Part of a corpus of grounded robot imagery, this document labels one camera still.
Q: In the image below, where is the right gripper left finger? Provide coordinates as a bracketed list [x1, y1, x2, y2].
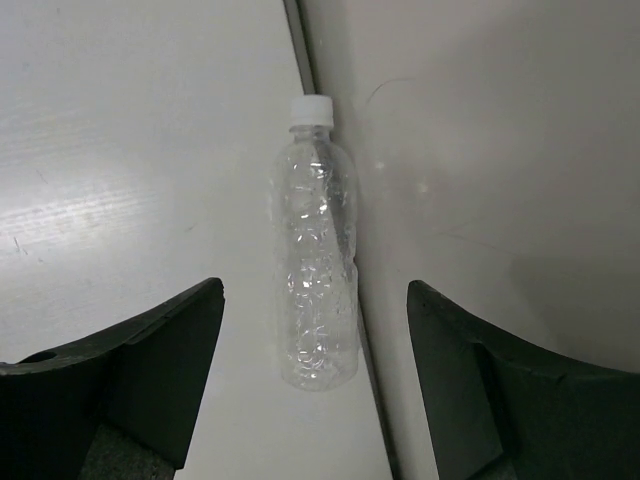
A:
[1, 278, 224, 479]

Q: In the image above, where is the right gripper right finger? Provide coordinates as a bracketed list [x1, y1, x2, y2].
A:
[407, 280, 639, 479]

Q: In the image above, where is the clear bottle white cap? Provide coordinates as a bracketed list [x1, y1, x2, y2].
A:
[270, 95, 359, 392]

